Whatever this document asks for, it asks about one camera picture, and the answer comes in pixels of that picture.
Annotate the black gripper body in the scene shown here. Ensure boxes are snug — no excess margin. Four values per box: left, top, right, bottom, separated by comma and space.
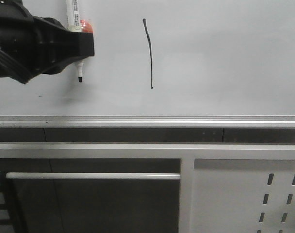
0, 0, 45, 84

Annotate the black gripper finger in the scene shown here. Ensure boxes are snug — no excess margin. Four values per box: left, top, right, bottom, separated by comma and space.
33, 16, 95, 58
28, 52, 83, 75

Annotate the white whiteboard marker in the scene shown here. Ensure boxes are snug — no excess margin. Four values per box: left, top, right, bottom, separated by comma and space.
66, 0, 84, 83

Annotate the red round magnet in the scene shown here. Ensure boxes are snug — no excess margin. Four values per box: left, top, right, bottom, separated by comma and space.
80, 20, 94, 34

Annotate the white perforated metal panel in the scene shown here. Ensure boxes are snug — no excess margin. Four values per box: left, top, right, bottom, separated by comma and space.
191, 159, 295, 233

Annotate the whiteboard with aluminium frame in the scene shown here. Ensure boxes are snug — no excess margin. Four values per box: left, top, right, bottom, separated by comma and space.
0, 0, 295, 128

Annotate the white horizontal rail bar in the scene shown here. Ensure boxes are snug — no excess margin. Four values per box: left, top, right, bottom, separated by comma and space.
5, 172, 180, 180

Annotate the white metal stand frame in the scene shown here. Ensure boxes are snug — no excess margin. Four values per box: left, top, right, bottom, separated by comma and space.
0, 143, 295, 233

